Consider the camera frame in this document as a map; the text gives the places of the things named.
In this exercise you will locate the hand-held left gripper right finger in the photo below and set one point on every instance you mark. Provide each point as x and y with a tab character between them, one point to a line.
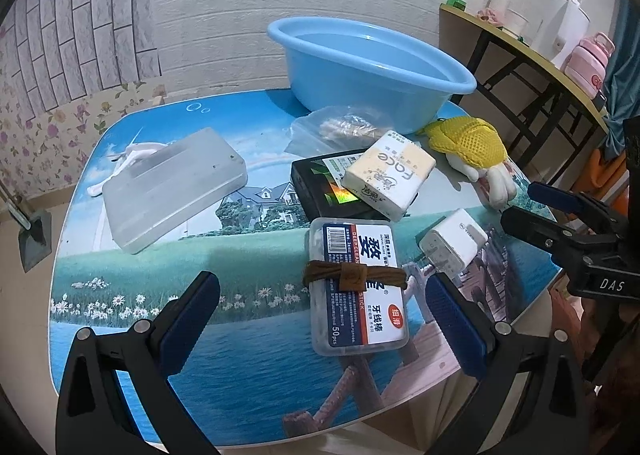
455	325

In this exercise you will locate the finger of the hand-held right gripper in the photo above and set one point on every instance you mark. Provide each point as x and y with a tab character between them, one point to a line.
540	230
555	195

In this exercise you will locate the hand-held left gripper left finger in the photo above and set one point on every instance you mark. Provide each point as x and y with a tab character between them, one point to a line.
187	330

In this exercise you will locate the white charger plug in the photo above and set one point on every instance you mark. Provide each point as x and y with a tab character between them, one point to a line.
455	245

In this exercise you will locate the clear floss pick box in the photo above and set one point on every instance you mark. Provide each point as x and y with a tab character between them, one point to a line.
360	320

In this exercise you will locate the white plush rabbit yellow outfit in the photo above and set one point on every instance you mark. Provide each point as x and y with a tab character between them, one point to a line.
470	140

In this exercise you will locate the translucent plastic box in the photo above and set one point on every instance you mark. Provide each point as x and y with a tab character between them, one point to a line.
170	185

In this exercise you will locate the cream tissue pack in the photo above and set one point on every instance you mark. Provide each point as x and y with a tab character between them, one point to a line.
385	175

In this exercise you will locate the black box with holographic label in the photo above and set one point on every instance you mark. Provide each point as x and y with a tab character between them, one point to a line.
312	190

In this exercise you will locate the blue plastic basin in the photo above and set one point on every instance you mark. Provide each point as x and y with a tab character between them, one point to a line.
350	85

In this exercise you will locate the clear zip bag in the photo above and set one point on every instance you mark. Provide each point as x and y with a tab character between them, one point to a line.
317	132

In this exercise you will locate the orange cloth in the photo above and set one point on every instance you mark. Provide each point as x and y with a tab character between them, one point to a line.
600	170

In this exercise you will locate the pink water bottle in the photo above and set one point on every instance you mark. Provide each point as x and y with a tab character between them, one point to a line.
587	65

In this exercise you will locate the yellow side table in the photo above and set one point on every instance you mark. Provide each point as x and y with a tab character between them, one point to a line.
540	60

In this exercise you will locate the teal curtain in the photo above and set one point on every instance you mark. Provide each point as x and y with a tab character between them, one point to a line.
622	65

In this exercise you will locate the white electric kettle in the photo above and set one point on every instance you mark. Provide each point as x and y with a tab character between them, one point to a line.
562	30

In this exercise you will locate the pink scrunchie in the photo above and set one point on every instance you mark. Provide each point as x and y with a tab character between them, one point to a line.
490	16

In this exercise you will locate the small green box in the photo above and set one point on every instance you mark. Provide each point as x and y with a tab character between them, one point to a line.
457	3

